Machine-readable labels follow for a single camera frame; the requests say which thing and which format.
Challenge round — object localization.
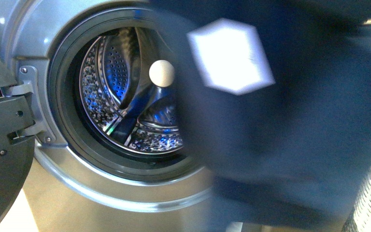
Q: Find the dark grey washer door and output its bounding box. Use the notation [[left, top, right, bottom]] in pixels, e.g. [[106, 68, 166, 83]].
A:
[[0, 61, 38, 222]]

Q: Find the grey front-load washing machine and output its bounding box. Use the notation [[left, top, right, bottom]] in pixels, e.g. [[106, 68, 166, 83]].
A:
[[0, 0, 213, 232]]

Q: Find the dark navy garment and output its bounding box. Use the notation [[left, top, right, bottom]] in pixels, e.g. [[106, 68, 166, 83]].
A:
[[150, 0, 371, 232]]

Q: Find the white drum centre knob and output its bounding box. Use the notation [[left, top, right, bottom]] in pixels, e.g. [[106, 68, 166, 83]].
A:
[[149, 60, 175, 87]]

